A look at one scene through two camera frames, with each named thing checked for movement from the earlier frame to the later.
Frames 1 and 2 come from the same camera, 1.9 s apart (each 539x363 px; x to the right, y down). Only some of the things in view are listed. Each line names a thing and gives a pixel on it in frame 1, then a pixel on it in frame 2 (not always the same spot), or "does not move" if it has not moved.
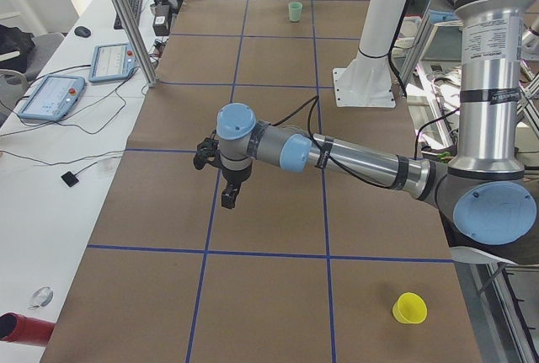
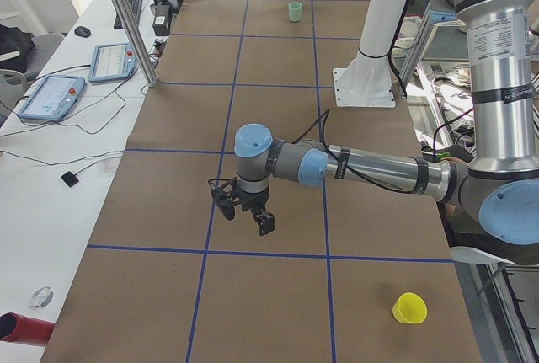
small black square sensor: (69, 178) does not move
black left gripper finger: (229, 194) to (265, 221)
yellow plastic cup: (409, 308) does not move
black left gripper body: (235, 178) to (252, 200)
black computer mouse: (82, 31) does not move
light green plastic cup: (295, 11) does not move
